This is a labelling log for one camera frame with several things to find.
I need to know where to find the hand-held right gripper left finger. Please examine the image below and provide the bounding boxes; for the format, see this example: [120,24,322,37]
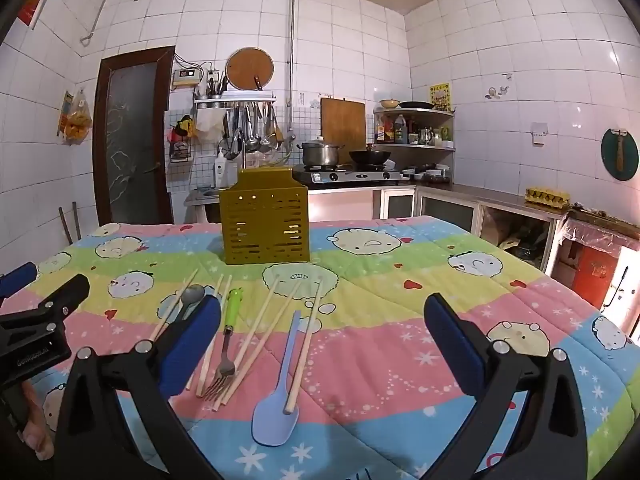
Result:
[55,296,222,480]

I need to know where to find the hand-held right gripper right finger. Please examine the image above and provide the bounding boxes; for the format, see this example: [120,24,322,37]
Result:
[424,293,588,480]

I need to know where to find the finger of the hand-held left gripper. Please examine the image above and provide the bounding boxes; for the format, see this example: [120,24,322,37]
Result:
[0,261,40,301]
[0,274,91,333]

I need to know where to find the green handled metal fork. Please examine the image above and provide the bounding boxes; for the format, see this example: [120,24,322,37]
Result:
[202,287,245,398]

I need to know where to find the metal spoon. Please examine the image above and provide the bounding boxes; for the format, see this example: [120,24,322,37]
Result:
[167,284,207,333]

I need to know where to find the blue silicone spatula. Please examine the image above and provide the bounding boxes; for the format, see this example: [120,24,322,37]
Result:
[251,310,302,447]

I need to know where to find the yellow perforated utensil holder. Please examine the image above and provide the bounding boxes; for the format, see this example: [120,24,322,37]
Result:
[219,169,312,265]

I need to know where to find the person's left hand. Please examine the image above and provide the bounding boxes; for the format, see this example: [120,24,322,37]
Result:
[21,380,56,461]

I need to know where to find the colourful printed blanket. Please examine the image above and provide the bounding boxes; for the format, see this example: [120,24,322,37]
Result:
[0,215,640,480]

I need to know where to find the wooden sticks by door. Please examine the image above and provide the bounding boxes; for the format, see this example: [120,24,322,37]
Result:
[59,202,82,242]

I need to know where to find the kitchen counter cabinet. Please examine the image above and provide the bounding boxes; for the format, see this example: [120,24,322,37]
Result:
[307,182,571,276]

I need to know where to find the steel sink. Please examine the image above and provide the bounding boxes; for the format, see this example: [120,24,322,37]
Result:
[185,187,221,207]

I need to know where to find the red box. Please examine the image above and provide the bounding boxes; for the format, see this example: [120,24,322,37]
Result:
[570,245,621,306]

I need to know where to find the plastic bag of oranges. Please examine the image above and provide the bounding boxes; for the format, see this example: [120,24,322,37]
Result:
[64,89,93,145]

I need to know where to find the group of bowls on counter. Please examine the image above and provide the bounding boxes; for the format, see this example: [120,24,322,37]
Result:
[402,162,451,181]

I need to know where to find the brown frosted glass door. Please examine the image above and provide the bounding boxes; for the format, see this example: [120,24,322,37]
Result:
[92,46,177,226]

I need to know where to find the yellow egg carton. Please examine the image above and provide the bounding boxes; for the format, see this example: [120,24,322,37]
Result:
[525,186,571,207]

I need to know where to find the steel gas stove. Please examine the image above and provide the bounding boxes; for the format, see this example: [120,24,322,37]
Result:
[292,166,403,190]

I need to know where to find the steel faucet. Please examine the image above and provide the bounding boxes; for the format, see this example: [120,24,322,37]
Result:
[227,127,247,181]

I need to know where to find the black wok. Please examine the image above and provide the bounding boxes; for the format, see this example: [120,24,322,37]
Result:
[348,146,392,166]

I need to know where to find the white hanging bag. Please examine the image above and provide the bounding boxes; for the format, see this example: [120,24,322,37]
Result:
[196,110,226,141]

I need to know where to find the row of hanging metal ladles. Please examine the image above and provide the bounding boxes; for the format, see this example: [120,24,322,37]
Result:
[227,102,283,153]

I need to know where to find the steel cooking pot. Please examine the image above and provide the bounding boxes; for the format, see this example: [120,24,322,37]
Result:
[297,136,345,168]

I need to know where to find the steel corner shelf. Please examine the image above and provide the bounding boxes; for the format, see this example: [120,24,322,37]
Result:
[372,106,457,152]

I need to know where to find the rectangular wooden cutting board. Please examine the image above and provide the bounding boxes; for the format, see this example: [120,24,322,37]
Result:
[320,97,367,151]

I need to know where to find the round green board with knife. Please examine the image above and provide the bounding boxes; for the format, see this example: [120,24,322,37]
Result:
[601,127,640,181]

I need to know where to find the cup of kitchen tools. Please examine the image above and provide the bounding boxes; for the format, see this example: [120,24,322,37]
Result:
[206,71,230,98]

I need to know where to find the round wooden board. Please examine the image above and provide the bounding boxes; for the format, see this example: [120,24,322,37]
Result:
[225,47,275,92]

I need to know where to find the yellow wall poster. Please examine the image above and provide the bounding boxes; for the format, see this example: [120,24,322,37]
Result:
[428,82,452,112]

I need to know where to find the steel wall utensil rack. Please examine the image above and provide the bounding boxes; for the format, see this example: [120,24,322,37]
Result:
[193,91,277,110]

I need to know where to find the white wall meter box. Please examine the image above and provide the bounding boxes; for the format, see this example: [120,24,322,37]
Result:
[172,67,201,91]

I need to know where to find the red wall hanging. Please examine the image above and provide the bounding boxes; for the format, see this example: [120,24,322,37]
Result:
[17,0,51,28]

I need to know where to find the grey wall pipe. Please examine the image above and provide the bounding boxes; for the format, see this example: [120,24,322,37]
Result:
[287,0,297,136]

